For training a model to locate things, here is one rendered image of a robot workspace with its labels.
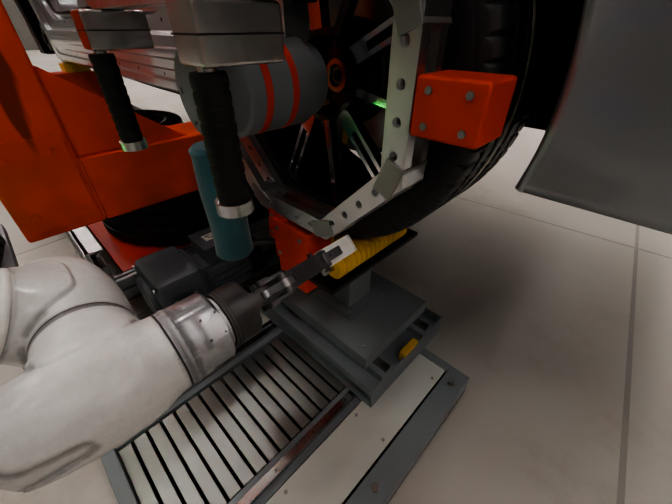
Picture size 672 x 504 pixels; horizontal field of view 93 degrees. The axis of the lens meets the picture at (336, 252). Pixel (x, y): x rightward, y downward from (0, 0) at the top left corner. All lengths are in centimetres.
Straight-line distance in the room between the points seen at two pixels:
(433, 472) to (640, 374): 80
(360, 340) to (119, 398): 66
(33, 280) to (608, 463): 126
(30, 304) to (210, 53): 31
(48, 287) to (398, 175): 43
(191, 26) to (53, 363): 31
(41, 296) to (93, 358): 12
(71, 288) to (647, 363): 157
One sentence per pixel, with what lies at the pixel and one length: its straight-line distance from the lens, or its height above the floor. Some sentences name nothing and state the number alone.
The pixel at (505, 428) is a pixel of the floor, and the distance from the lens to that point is 114.
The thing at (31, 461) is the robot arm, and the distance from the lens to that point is 38.
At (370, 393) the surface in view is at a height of 16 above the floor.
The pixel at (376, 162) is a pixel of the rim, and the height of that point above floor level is 72.
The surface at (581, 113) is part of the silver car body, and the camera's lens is 47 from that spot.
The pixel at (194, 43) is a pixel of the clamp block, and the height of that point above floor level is 92.
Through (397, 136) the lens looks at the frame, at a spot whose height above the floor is 81.
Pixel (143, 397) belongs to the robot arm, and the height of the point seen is 66.
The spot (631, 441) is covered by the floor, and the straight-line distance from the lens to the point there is 130.
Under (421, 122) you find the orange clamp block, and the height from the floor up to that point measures 83.
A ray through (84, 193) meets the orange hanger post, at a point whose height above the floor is 60.
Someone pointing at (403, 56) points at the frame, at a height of 90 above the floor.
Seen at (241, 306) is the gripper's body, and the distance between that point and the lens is 39.
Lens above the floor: 93
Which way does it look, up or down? 36 degrees down
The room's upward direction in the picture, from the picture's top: straight up
